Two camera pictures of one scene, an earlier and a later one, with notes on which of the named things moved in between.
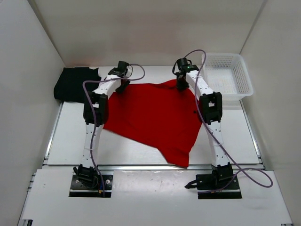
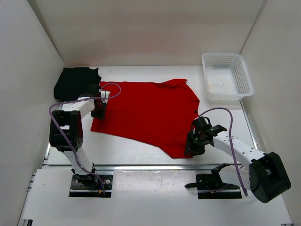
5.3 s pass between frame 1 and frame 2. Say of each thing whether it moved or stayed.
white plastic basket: stayed
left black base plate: stayed
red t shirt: stayed
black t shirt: stayed
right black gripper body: moved
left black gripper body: moved
